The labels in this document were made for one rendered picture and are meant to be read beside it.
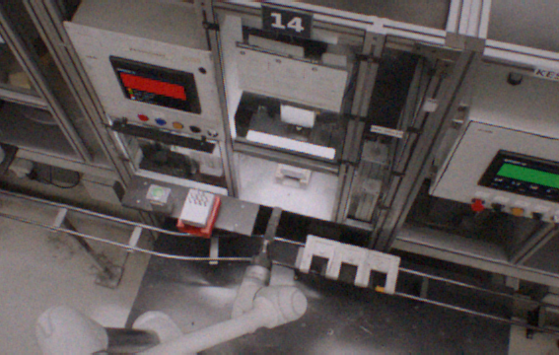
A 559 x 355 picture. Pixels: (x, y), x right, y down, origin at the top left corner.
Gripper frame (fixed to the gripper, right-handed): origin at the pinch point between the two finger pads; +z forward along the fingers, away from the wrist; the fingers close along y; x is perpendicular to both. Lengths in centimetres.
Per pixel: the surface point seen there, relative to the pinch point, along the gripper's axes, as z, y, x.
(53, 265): -12, -115, 121
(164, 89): 10, 50, 36
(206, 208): 1.7, -13.6, 27.8
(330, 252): 1.9, -28.0, -21.5
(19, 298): -33, -115, 131
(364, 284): -7.5, -26.8, -36.6
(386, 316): -11, -47, -49
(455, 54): 13, 86, -39
